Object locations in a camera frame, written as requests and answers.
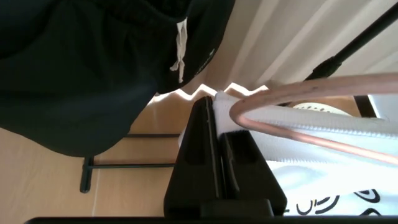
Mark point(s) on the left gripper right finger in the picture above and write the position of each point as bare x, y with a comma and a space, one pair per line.
258, 180

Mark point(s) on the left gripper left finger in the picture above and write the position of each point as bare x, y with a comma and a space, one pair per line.
186, 186

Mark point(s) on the white garment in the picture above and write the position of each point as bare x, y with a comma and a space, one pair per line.
311, 174

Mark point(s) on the pink clothes hanger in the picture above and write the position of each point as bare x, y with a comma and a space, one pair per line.
311, 88

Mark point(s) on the black shorts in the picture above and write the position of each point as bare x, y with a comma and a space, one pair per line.
77, 77

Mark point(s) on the white laundry basket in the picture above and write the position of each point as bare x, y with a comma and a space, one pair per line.
317, 107

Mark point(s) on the black clothes rack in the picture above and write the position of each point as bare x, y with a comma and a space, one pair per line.
357, 43

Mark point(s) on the beige curtain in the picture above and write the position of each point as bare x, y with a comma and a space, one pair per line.
280, 31

